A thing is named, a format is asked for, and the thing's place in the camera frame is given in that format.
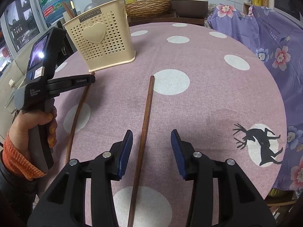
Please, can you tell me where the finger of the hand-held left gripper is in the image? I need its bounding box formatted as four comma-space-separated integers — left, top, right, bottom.
47, 74, 96, 93

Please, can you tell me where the dark wooden washstand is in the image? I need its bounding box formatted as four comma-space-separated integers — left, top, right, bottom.
127, 10, 205, 27

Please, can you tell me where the white microwave oven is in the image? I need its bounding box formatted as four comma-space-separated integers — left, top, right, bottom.
273, 0, 303, 18

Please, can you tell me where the purple floral cloth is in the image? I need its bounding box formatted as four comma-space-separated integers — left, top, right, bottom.
205, 3, 303, 192

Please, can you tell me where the woven pattern wash basin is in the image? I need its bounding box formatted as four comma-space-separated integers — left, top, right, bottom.
124, 0, 172, 18

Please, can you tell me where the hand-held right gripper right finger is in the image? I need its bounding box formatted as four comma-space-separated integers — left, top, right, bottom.
171, 129, 276, 227

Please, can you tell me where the person's left hand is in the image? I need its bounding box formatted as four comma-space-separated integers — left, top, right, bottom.
9, 105, 58, 161

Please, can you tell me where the white and brown rice cooker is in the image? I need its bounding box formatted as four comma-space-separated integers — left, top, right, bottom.
170, 0, 209, 19

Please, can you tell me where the beige perforated utensil holder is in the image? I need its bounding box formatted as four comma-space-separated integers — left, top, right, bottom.
63, 0, 137, 73

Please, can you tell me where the blue water jug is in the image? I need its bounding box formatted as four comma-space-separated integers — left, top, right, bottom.
39, 0, 72, 24

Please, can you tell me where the brown wooden chopstick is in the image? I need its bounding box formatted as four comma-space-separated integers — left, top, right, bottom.
61, 1, 71, 20
127, 75, 156, 227
65, 72, 95, 165
63, 1, 74, 19

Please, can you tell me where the pink polka dot tablecloth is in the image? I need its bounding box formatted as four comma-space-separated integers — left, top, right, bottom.
31, 21, 288, 227

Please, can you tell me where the person's left forearm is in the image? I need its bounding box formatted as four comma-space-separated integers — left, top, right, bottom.
0, 131, 47, 209

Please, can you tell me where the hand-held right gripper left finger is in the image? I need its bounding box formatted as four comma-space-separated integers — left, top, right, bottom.
30, 130, 133, 227

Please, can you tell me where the aluminium framed window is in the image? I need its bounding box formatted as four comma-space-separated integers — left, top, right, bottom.
0, 0, 45, 55

